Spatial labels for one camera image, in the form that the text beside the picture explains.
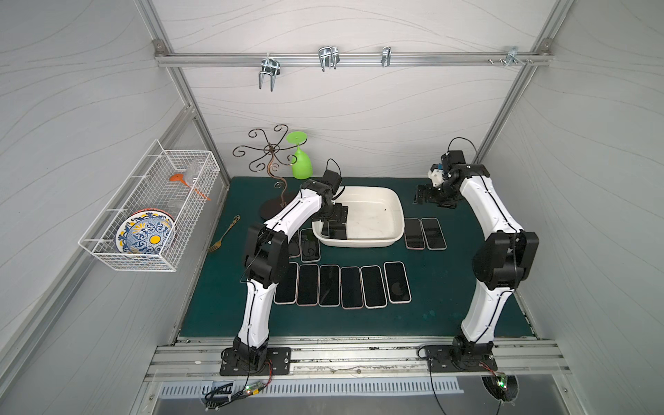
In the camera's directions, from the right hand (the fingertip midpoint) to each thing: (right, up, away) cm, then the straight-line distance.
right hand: (429, 199), depth 91 cm
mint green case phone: (-36, -30, -2) cm, 47 cm away
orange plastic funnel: (-81, +6, -14) cm, 82 cm away
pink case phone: (-28, -31, -2) cm, 42 cm away
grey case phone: (+5, -14, +11) cm, 19 cm away
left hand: (-34, -7, +4) cm, 35 cm away
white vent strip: (-41, -52, -20) cm, 70 cm away
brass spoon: (-80, -18, +8) cm, 82 cm away
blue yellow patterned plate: (-80, -8, -29) cm, 85 cm away
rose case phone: (-43, -30, -2) cm, 53 cm away
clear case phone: (-34, -13, +16) cm, 40 cm away
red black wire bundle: (-56, -52, -22) cm, 79 cm away
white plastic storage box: (-17, -8, +16) cm, 25 cm away
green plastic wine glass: (-46, +14, +4) cm, 48 cm away
